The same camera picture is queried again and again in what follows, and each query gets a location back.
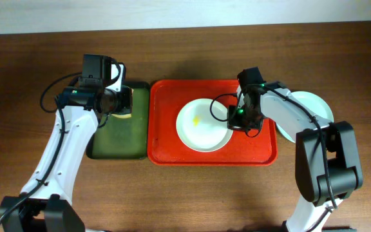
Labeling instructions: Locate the red plastic tray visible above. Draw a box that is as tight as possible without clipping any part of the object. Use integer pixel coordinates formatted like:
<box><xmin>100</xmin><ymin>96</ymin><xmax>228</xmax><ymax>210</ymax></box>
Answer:
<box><xmin>147</xmin><ymin>79</ymin><xmax>278</xmax><ymax>166</ymax></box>

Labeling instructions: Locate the white plate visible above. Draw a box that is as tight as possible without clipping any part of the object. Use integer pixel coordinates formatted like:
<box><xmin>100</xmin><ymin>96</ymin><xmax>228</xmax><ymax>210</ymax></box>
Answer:
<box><xmin>176</xmin><ymin>99</ymin><xmax>233</xmax><ymax>153</ymax></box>

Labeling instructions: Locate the light green plate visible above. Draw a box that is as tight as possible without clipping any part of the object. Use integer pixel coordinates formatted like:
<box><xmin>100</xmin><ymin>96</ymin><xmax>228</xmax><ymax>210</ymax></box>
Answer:
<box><xmin>276</xmin><ymin>90</ymin><xmax>334</xmax><ymax>143</ymax></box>

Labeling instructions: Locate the yellow green sponge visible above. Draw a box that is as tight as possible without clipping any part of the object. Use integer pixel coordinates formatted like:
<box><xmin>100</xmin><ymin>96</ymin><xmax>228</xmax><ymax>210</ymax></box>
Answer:
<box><xmin>112</xmin><ymin>113</ymin><xmax>132</xmax><ymax>119</ymax></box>

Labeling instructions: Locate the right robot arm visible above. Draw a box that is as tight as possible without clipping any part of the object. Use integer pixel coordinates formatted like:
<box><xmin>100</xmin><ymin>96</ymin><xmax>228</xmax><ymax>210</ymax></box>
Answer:
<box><xmin>227</xmin><ymin>82</ymin><xmax>363</xmax><ymax>231</ymax></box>

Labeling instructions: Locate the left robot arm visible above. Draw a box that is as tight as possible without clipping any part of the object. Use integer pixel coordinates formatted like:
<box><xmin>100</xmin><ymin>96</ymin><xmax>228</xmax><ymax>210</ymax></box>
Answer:
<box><xmin>0</xmin><ymin>86</ymin><xmax>133</xmax><ymax>231</ymax></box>

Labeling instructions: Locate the dark green tray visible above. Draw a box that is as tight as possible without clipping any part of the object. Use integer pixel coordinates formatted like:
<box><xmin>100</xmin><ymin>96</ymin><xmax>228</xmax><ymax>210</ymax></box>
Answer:
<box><xmin>86</xmin><ymin>81</ymin><xmax>150</xmax><ymax>160</ymax></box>

